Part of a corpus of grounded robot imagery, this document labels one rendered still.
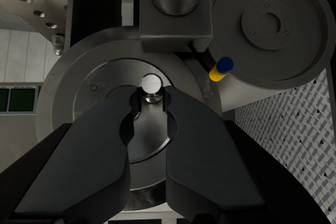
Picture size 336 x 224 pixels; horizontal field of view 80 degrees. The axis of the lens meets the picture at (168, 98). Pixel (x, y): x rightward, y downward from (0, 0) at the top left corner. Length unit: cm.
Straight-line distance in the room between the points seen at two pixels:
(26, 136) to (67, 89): 41
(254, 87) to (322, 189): 12
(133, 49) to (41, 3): 32
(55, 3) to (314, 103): 43
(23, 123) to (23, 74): 240
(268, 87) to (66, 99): 16
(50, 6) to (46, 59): 250
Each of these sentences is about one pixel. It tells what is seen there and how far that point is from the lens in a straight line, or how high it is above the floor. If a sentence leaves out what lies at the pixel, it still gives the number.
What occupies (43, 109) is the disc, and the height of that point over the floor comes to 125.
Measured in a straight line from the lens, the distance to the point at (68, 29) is 22.
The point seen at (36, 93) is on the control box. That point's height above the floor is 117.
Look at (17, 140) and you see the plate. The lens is 59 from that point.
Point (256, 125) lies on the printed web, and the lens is 35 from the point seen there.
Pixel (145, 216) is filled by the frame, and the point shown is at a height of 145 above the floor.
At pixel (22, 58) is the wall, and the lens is 304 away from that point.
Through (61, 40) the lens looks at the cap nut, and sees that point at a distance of 57.
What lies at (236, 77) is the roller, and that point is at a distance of 18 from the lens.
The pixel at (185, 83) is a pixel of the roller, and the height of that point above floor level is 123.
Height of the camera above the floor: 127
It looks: 10 degrees down
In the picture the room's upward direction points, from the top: 179 degrees clockwise
